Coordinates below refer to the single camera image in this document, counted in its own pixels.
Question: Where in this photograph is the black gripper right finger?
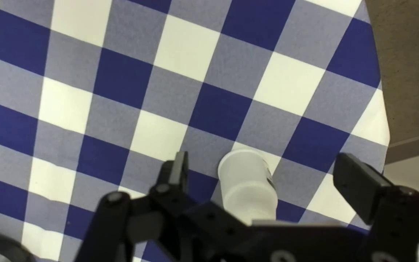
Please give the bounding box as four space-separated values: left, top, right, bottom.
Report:
333 153 419 233

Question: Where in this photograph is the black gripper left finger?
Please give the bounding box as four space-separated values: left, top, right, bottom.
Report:
153 152 189 200

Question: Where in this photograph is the blue white checkered tablecloth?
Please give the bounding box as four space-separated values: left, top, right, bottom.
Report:
0 0 390 262

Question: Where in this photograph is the white plastic cup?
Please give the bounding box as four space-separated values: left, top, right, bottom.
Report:
217 150 278 225

